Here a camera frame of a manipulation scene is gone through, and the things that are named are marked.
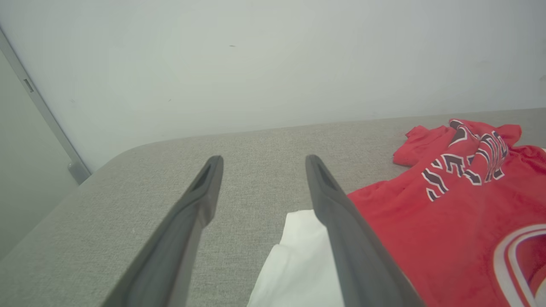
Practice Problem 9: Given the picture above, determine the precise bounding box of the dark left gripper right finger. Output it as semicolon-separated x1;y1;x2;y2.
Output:
305;154;427;307

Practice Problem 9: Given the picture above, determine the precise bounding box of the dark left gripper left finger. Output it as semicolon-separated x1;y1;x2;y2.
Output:
102;155;224;307

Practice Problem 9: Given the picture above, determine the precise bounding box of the red and white jersey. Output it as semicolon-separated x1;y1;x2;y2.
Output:
247;119;546;307

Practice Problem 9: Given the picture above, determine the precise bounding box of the grey metal wall rail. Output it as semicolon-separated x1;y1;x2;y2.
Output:
0;26;92;185

